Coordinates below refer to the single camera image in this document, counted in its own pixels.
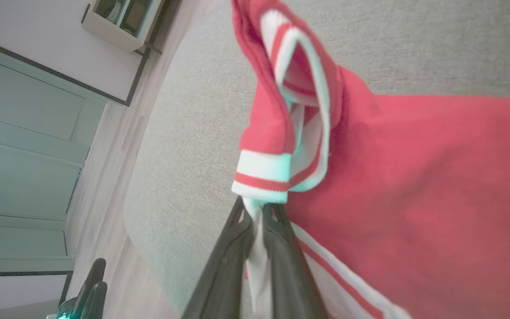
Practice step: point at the pale green panelled wardrobe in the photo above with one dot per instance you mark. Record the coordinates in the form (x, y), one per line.
(25, 186)

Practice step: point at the wide grey sofa seat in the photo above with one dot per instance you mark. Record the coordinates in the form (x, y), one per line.
(193, 133)

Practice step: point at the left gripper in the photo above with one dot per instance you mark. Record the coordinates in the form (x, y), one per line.
(70, 312)

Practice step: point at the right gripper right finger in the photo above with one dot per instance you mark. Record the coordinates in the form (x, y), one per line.
(290, 279)

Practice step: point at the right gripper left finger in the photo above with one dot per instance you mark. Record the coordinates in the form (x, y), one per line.
(224, 279)

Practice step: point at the wooden sideboard green drawers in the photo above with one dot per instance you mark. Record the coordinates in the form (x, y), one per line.
(104, 29)

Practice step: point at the red jersey shirt white trim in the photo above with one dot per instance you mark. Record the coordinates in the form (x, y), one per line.
(414, 177)

